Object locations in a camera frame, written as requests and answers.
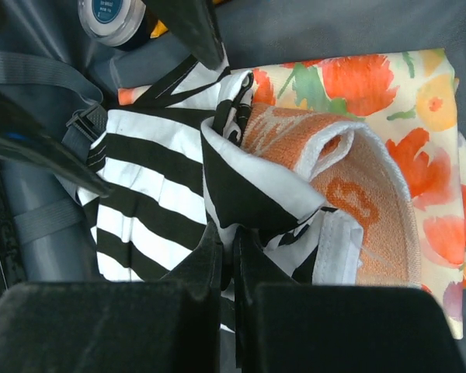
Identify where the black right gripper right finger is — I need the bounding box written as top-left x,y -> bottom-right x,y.
233,228 -> 466,372

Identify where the orange bunny print towel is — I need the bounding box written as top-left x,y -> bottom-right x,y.
242,103 -> 421,288

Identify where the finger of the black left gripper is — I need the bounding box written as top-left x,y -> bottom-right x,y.
0,93 -> 111,197
144,0 -> 224,70

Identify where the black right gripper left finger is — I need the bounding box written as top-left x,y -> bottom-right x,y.
0,224 -> 222,372

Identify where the orange floral cloth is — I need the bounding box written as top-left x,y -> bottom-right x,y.
115,49 -> 466,339

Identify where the black white striped cloth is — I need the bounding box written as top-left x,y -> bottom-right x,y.
75,54 -> 364,335

